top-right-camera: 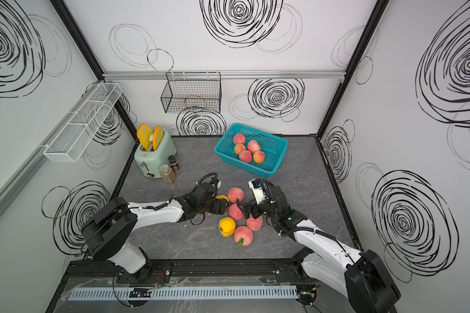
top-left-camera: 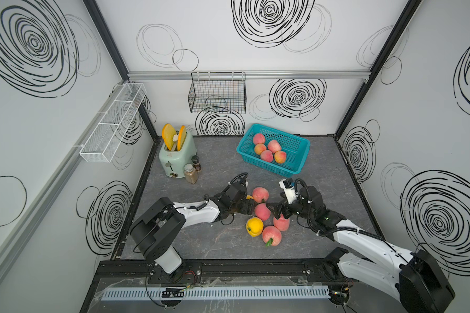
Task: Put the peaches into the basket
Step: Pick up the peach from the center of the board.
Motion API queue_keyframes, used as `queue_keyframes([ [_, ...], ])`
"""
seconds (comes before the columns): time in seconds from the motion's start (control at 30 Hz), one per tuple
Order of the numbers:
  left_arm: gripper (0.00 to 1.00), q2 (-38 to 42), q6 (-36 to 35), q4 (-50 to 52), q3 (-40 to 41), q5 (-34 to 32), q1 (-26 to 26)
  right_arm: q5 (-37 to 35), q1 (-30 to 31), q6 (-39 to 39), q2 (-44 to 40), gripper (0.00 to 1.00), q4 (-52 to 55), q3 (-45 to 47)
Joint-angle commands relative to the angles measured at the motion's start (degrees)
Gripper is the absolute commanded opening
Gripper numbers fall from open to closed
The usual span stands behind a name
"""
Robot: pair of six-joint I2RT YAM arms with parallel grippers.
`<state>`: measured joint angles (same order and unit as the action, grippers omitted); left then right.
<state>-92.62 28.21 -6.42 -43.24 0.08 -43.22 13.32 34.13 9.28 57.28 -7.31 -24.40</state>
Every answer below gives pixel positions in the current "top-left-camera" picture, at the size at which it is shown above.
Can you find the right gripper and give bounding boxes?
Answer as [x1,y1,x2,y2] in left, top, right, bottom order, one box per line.
[265,191,314,222]

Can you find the pink peach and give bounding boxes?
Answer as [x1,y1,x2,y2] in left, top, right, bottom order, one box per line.
[267,140,282,154]
[253,133,266,145]
[262,226,282,247]
[254,203,272,221]
[273,215,291,232]
[260,150,274,163]
[251,187,270,203]

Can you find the orange peach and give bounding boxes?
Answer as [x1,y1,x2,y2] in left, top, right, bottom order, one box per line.
[254,143,266,155]
[274,151,287,164]

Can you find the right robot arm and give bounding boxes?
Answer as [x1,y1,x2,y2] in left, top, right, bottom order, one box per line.
[269,179,456,312]

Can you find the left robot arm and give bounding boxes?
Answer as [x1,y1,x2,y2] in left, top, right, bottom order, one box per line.
[129,177,255,275]

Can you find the teal plastic basket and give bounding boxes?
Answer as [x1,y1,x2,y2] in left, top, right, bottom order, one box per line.
[236,123,310,177]

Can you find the silver cap spice jar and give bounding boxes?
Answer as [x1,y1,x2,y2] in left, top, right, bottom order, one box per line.
[184,164,198,184]

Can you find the black cap spice bottle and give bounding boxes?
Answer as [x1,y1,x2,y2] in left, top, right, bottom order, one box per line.
[191,155,202,172]

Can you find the mint green toaster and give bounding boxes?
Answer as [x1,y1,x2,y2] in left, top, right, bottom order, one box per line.
[159,133,197,178]

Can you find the right yellow toast slice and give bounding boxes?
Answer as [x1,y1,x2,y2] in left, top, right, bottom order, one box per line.
[177,125,187,151]

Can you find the yellow toast slice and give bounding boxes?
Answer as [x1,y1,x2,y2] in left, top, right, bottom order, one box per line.
[177,125,187,151]
[162,123,177,151]

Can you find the left yellow toast slice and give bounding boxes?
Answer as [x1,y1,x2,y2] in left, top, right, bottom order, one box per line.
[162,123,177,151]

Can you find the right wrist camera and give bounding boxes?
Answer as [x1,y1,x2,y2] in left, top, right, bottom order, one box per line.
[279,178,297,205]

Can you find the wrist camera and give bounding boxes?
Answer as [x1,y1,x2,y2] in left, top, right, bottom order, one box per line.
[229,176,245,186]
[279,178,297,205]

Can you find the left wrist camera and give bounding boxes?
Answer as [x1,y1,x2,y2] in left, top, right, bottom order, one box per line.
[229,176,245,186]

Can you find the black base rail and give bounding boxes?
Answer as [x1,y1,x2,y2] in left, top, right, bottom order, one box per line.
[148,257,361,283]

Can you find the black wire wall basket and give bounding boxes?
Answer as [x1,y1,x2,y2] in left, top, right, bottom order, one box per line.
[187,71,247,114]

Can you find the white slotted cable duct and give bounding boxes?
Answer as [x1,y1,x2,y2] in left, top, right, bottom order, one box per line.
[101,286,330,301]

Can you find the white wire wall shelf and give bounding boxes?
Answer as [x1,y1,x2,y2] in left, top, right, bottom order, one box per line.
[80,82,146,163]

